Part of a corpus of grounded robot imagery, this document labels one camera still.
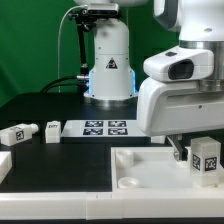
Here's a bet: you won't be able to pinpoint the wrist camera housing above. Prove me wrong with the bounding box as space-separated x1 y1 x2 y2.
143 46 214 82

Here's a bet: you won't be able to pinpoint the black cables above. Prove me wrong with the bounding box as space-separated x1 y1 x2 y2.
39 75 84 94

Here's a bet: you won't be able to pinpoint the white front fence bar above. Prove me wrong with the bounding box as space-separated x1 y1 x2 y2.
0 189 224 220

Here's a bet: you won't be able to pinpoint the black camera stand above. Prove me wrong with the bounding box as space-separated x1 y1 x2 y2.
69 3 120 93

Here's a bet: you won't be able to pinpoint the white left fence bar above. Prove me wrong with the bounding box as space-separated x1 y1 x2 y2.
0 152 12 184

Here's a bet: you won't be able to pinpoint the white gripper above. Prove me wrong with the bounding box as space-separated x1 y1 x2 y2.
137 78 224 162

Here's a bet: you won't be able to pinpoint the white fence bar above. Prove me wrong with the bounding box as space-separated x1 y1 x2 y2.
0 189 224 220
0 152 12 184

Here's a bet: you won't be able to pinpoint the white square tabletop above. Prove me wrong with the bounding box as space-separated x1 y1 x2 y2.
111 147 224 190

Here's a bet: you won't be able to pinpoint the marker sheet with tags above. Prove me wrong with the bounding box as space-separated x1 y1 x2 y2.
62 120 145 138

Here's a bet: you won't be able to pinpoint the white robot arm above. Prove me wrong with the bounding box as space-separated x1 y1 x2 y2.
74 0 224 160

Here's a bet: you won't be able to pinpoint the grey cable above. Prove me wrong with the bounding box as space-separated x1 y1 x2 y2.
57 4 88 94

